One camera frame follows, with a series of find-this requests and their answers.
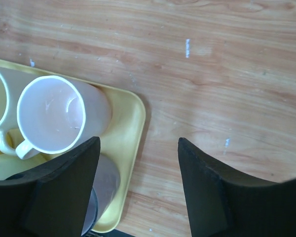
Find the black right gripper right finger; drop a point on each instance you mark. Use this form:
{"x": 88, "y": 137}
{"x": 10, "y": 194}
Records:
{"x": 222, "y": 201}

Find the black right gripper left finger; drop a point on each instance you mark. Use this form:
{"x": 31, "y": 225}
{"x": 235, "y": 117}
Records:
{"x": 50, "y": 200}

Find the purple black mug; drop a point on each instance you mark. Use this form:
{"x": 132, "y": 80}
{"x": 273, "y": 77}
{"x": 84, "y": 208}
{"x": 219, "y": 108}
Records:
{"x": 105, "y": 185}

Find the pink mug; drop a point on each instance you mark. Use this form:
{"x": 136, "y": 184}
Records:
{"x": 55, "y": 115}

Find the cream mug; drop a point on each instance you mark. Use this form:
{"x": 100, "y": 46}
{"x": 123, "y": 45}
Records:
{"x": 12, "y": 83}

